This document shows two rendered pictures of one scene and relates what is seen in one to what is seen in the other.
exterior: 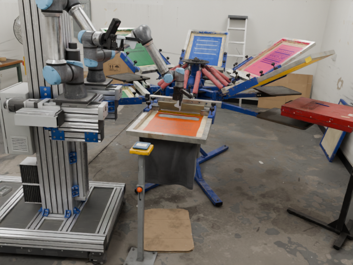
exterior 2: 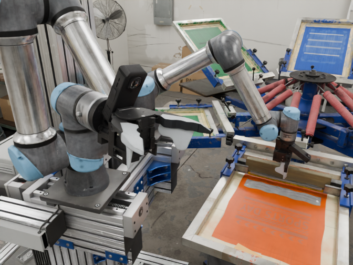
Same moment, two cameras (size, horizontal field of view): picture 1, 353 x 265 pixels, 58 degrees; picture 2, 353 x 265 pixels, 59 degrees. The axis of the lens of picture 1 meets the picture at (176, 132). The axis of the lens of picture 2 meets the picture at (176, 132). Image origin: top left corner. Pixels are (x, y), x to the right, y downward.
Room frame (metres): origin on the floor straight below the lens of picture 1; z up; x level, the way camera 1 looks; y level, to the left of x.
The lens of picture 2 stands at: (1.27, 0.12, 1.89)
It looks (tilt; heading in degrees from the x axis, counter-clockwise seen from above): 26 degrees down; 17
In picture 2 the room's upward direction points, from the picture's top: straight up
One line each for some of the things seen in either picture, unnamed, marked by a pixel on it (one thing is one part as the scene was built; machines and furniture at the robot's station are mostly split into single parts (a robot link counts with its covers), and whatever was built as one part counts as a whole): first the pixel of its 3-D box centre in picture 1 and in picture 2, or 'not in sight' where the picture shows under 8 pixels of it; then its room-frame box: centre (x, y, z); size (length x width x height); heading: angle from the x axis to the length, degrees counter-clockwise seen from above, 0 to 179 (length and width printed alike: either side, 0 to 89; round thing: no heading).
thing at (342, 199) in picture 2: (211, 114); (345, 191); (2.69, -0.30, 0.97); 0.30 x 0.05 x 0.07; 170
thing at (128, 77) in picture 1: (151, 85); (238, 102); (3.97, 0.35, 0.91); 1.34 x 0.40 x 0.08; 50
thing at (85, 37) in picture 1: (89, 38); (78, 104); (1.81, 0.50, 1.65); 0.11 x 0.08 x 0.09; 63
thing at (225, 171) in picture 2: (150, 108); (233, 164); (2.79, 0.24, 0.97); 0.30 x 0.05 x 0.07; 170
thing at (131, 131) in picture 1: (175, 120); (276, 204); (2.50, 0.01, 0.97); 0.79 x 0.58 x 0.04; 170
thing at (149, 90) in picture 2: (95, 59); (142, 92); (2.55, 0.67, 1.42); 0.13 x 0.12 x 0.14; 3
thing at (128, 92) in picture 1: (112, 86); (179, 113); (3.23, 0.68, 1.05); 1.08 x 0.61 x 0.23; 110
